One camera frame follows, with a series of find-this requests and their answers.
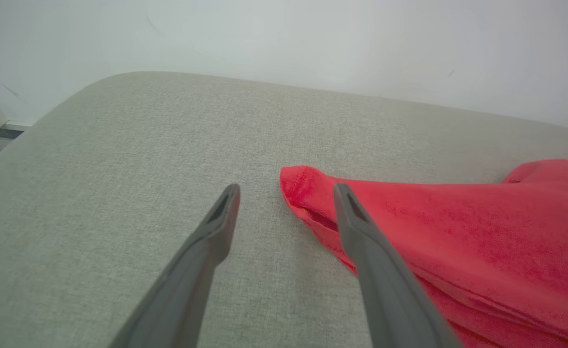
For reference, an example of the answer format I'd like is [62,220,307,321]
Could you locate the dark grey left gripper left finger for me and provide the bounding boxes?
[109,184,241,348]

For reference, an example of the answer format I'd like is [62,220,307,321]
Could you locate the grey fabric sofa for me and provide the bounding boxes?
[0,71,568,348]

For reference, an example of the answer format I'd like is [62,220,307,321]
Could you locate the red basketball jersey white sleeves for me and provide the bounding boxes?
[279,159,568,348]

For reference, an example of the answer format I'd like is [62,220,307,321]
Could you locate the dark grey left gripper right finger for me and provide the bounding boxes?
[333,182,462,348]

